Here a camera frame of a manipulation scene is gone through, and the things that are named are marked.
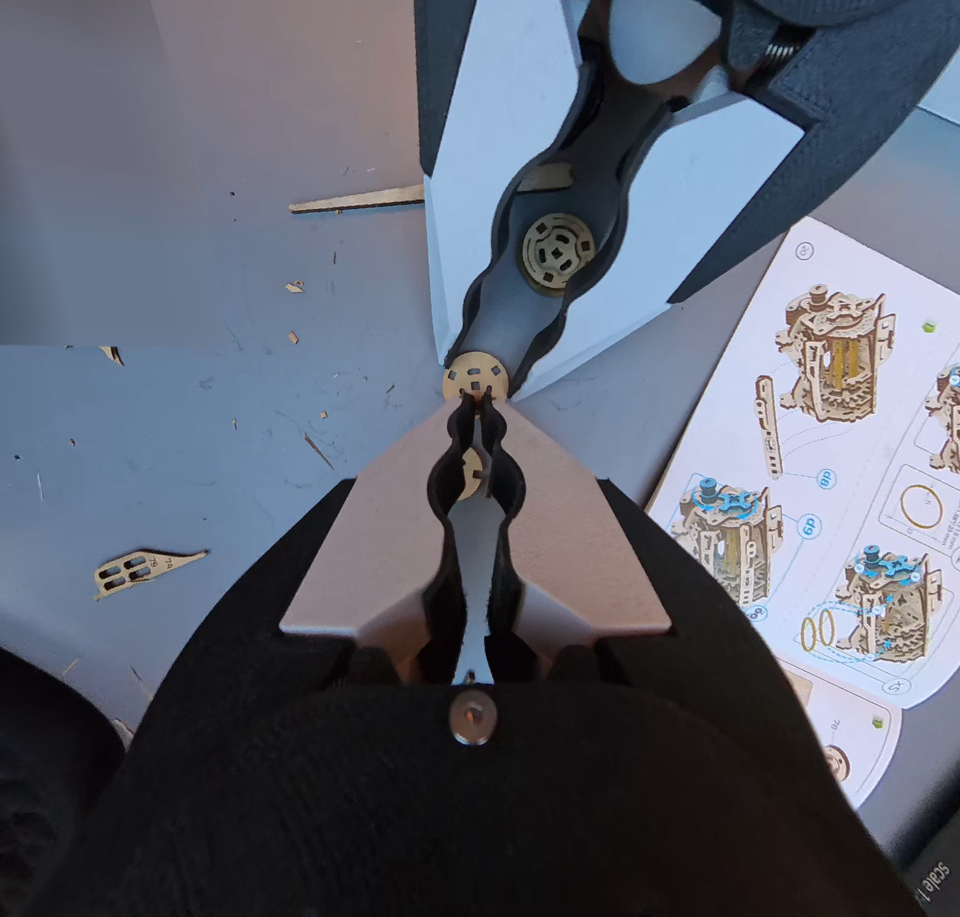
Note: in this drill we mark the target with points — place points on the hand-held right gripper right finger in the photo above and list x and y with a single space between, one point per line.
585 557

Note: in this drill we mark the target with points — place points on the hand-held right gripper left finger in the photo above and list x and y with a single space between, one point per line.
367 557

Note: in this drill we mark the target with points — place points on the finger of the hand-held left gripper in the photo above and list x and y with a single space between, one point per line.
712 204
487 107

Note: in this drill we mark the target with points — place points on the assembled wooden wheel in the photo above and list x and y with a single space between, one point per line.
531 253

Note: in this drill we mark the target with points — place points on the slotted wooden disc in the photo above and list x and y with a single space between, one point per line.
456 390

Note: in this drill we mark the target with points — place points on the grey desk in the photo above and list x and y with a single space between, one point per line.
225 482

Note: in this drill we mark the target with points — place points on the notched wooden disc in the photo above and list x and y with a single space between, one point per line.
471 482

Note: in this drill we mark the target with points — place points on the long wooden sliver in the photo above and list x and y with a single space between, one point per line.
360 198

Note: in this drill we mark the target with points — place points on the slotted pointed wooden offcut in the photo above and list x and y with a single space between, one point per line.
169 561

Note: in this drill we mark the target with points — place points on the white instruction booklet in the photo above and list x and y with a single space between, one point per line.
825 437

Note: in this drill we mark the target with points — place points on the scattered wood splinters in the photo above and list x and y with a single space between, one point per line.
294 286

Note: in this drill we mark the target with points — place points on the black quilted wrist rest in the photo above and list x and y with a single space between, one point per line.
37 782

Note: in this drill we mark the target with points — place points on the black puzzle box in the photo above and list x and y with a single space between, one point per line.
937 879

